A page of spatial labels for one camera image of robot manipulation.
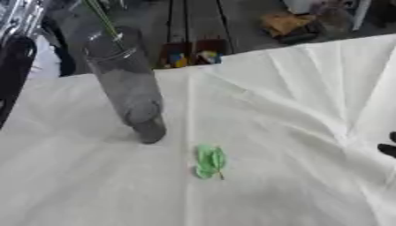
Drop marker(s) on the green artificial leaf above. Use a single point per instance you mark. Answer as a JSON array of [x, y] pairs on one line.
[[210, 161]]

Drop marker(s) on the tall clear glass vase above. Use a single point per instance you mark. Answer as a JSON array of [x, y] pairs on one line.
[[126, 85]]

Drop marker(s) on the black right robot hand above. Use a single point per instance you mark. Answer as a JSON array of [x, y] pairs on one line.
[[387, 147]]

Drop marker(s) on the green flower stem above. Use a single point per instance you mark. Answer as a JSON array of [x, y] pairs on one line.
[[104, 20]]

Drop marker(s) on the tan bag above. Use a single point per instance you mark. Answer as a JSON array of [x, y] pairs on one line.
[[286, 23]]

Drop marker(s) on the red storage box with toys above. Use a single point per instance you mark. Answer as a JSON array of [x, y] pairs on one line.
[[192, 54]]

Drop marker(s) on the grey bag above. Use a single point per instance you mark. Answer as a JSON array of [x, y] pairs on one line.
[[335, 19]]

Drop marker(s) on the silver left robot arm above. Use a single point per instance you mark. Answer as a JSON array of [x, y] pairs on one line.
[[20, 14]]

